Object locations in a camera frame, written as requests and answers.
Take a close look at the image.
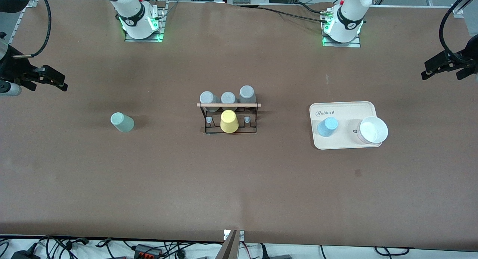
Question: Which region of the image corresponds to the pale green cup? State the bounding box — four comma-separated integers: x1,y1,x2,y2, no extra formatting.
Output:
111,112,134,132

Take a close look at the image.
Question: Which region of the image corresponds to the light blue cup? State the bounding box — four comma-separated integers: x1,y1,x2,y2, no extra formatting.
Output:
317,117,339,137

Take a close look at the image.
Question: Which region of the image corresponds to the white bowl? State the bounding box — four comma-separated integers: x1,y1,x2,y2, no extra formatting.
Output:
357,116,389,144

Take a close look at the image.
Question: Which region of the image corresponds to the beige plastic tray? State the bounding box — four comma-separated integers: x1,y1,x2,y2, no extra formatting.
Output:
309,101,383,150

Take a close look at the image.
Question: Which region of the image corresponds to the grey cup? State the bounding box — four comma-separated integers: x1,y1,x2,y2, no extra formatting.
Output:
221,91,238,111
239,85,257,110
199,91,221,113

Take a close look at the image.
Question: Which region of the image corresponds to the black power plug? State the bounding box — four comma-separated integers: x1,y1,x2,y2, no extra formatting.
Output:
10,244,41,259

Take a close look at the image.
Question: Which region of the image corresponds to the yellow cup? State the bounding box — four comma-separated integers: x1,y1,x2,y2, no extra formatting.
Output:
220,110,239,133

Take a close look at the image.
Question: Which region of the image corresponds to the black adapter with orange clips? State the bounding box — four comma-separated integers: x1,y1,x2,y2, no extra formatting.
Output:
134,244,163,258

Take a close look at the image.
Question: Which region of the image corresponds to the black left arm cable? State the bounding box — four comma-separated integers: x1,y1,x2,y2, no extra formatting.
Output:
440,0,478,63

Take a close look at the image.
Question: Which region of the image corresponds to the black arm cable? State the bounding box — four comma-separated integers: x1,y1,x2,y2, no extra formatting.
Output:
440,0,478,63
32,0,52,59

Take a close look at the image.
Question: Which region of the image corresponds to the aluminium edge rail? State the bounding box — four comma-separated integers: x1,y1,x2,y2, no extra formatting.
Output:
7,0,38,45

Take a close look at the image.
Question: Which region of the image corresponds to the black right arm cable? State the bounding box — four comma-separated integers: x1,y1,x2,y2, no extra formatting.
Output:
32,0,52,59

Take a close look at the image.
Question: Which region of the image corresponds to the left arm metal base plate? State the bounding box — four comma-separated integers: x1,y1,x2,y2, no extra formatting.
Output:
322,9,361,48

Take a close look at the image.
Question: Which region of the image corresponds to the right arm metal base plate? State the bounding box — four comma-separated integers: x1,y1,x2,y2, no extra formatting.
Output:
124,1,165,42

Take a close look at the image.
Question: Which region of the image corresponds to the short black table cable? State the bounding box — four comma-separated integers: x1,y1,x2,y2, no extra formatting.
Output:
295,2,331,15

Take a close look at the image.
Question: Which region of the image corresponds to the long black table cable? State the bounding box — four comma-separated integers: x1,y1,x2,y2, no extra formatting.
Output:
258,5,326,22

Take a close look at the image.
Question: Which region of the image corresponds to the black wire cup rack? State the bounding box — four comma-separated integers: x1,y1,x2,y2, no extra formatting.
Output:
197,100,262,135

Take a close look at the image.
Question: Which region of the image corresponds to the black looped floor cable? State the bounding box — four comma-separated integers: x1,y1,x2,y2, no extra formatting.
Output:
375,246,410,256

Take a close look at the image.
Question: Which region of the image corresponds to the grey camera mount bar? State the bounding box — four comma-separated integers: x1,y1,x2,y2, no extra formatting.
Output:
215,230,240,259

